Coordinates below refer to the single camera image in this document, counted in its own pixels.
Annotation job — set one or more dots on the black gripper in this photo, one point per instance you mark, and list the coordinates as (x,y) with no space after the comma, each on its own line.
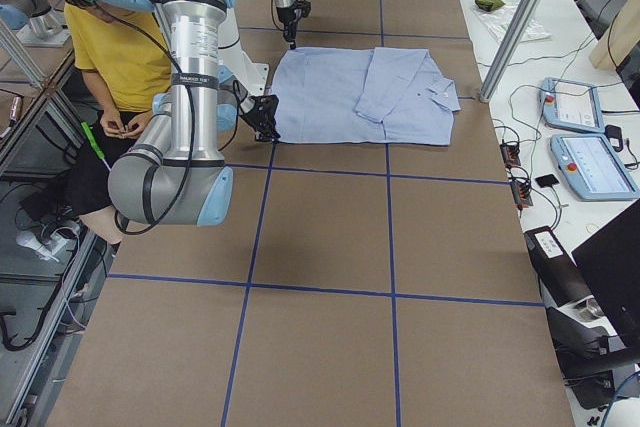
(286,16)
(256,116)

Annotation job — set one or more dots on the light blue striped shirt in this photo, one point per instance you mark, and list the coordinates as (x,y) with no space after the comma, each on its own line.
(381,95)

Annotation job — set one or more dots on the person in yellow shirt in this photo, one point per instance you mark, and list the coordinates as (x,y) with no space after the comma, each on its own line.
(118,53)

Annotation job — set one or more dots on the folded green cloth pouch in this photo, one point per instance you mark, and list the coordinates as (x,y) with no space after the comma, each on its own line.
(489,5)

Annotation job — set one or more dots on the left grey USB hub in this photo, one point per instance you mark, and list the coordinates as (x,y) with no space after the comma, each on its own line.
(510,155)

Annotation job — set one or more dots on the grey usb hub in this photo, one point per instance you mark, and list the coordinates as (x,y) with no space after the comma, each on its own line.
(521,192)
(510,155)

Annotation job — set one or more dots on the right grey USB hub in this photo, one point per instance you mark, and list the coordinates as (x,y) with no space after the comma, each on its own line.
(521,192)

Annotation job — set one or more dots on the left blue teach pendant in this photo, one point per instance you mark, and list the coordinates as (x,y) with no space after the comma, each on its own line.
(571,105)

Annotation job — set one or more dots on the blue teach pendant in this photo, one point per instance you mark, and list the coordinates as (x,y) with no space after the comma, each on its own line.
(571,105)
(592,168)

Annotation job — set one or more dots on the black label printer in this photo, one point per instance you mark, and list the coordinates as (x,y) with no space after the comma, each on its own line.
(560,282)

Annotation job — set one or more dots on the right blue teach pendant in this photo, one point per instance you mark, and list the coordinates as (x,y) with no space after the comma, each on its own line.
(592,168)

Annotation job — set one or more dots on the black power adapter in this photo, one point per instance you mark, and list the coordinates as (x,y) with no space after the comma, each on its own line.
(614,134)

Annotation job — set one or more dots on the black monitor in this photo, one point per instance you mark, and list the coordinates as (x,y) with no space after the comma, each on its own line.
(608,261)

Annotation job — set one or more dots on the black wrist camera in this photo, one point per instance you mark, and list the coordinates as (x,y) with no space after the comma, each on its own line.
(301,8)

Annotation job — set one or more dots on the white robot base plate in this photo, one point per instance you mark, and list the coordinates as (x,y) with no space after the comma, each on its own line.
(235,62)

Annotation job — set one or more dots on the aluminium frame post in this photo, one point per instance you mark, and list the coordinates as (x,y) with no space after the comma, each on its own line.
(507,48)

